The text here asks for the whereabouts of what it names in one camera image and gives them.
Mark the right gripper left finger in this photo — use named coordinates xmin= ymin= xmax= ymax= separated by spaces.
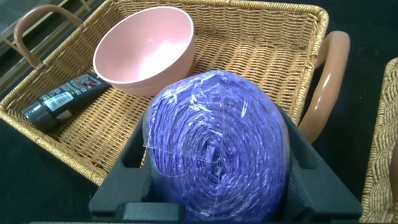
xmin=88 ymin=114 xmax=157 ymax=218

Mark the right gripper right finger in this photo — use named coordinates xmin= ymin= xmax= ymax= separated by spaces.
xmin=273 ymin=105 xmax=364 ymax=222

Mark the purple garbage bag roll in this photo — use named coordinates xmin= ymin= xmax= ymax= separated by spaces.
xmin=142 ymin=69 xmax=292 ymax=223

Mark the dark table cloth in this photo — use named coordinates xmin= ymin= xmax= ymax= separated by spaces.
xmin=0 ymin=0 xmax=398 ymax=224

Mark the black cosmetic tube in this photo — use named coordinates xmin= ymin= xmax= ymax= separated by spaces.
xmin=21 ymin=71 xmax=112 ymax=130

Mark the pink bowl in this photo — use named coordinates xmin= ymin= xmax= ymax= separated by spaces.
xmin=92 ymin=6 xmax=197 ymax=98

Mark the wicker basket with brown handles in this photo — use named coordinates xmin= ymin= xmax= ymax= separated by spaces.
xmin=0 ymin=0 xmax=351 ymax=187
xmin=359 ymin=57 xmax=398 ymax=223

